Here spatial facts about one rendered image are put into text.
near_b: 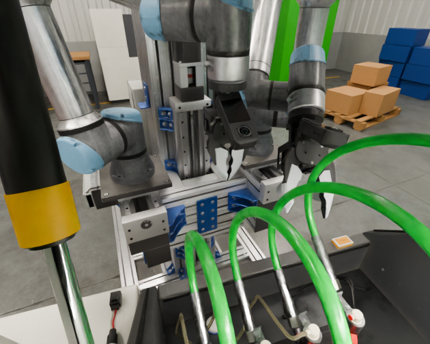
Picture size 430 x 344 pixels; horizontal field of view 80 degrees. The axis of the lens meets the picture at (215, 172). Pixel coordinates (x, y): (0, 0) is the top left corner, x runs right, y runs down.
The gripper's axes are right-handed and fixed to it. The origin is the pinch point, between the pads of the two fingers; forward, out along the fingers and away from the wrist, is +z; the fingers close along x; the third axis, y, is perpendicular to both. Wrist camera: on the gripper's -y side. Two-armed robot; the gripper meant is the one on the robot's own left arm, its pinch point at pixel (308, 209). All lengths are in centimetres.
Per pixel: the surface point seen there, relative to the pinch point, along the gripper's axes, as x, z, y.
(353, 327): -5.5, 18.1, -4.6
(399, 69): -420, -360, 349
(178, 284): 20.0, 19.8, 24.1
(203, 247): 22.0, 7.2, -16.1
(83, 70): 187, -227, 380
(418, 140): 1.7, -6.1, -22.8
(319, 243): -2.5, 5.8, 0.2
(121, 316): 31.8, 25.2, 17.7
